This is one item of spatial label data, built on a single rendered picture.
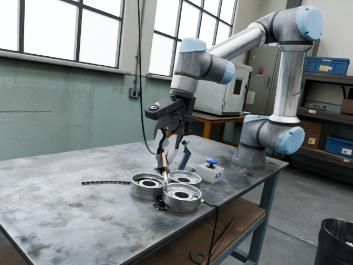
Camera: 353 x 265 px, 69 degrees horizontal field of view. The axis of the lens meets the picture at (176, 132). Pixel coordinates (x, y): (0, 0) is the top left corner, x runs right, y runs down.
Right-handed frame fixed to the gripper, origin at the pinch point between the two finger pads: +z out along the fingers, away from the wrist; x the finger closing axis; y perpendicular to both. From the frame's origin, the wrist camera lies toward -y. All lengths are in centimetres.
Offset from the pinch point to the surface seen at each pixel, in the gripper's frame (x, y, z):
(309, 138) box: 24, 349, -17
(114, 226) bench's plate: -8.2, -21.0, 12.7
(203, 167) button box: -3.4, 19.2, 2.7
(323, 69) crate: 30, 338, -112
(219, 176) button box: -8.1, 24.0, 4.6
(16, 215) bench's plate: 7.6, -34.3, 14.6
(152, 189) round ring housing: -4.7, -7.0, 7.2
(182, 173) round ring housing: -1.0, 10.8, 5.2
